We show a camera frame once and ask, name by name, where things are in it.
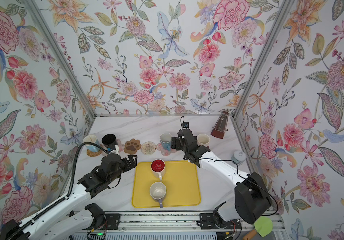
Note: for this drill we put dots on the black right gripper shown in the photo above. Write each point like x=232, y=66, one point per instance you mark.
x=177, y=140

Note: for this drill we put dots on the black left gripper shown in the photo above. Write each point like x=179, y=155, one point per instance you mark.
x=132, y=161

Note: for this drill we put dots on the cork paw print coaster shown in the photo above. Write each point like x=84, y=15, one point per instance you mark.
x=132, y=146

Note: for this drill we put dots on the cream mug pink handle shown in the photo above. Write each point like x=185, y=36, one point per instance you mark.
x=203, y=140

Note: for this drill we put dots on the white mug blue handle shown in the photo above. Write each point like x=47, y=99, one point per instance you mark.
x=166, y=141

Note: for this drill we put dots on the black mug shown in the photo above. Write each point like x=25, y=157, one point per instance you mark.
x=109, y=139

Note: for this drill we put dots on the white embroidered round coaster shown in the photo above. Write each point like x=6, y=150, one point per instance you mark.
x=148, y=148

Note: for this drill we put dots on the woven rattan round coaster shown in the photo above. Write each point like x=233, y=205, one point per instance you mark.
x=93, y=154

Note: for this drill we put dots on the red interior white mug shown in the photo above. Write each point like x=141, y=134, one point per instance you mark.
x=158, y=168

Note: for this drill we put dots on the white mug light-blue handle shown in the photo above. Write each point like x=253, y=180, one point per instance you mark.
x=92, y=143

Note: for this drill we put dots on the white mug purple handle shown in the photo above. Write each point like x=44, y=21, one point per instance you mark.
x=158, y=192

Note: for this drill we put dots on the pale pink flower coaster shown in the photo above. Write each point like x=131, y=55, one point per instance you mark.
x=120, y=145

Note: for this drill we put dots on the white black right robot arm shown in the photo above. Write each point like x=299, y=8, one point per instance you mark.
x=250, y=200

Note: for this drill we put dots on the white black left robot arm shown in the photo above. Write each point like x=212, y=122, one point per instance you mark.
x=73, y=211

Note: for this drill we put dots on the brown wooden metronome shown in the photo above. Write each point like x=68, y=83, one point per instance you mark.
x=220, y=127

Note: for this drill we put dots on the yellow tray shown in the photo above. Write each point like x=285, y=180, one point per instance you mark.
x=181, y=180

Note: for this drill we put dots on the white ceramic lidded jar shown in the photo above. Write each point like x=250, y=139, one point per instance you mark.
x=238, y=157

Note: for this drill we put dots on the green silicone spatula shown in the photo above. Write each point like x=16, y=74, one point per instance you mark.
x=263, y=226

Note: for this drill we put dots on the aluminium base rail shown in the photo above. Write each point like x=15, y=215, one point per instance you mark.
x=170, y=221

